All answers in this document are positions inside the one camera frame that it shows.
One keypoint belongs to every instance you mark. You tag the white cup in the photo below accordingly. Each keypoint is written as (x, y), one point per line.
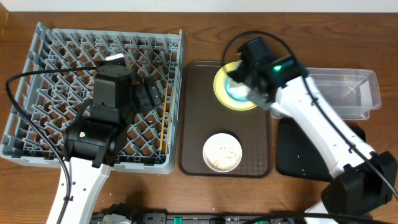
(238, 90)

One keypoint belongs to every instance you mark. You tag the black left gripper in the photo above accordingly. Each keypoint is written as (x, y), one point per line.
(138, 94)

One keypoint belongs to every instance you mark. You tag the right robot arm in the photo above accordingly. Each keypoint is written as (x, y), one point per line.
(363, 180)

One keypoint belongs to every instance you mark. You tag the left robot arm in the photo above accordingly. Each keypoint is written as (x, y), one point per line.
(97, 134)

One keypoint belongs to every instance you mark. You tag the light blue bowl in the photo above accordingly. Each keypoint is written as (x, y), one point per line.
(226, 86)

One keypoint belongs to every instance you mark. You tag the wooden chopstick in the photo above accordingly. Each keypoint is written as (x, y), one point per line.
(163, 117)
(169, 121)

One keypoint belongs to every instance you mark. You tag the white bowl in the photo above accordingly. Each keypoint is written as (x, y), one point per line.
(220, 137)

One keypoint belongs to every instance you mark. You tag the black equipment at bottom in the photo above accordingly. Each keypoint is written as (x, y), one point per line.
(122, 213)

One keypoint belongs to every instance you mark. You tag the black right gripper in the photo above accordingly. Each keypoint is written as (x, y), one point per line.
(262, 103)

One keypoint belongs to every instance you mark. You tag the clear plastic bin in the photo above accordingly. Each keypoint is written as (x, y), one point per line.
(352, 93)

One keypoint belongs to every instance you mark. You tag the black tray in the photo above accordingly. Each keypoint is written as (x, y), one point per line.
(296, 155)

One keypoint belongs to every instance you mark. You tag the rice food scraps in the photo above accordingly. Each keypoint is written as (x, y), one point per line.
(223, 156)

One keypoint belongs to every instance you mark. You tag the grey dishwasher rack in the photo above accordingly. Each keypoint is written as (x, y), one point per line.
(62, 61)

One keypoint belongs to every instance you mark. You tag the brown serving tray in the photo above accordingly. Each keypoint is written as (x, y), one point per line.
(203, 115)

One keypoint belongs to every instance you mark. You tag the yellow plate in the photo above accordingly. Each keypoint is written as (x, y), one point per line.
(219, 90)

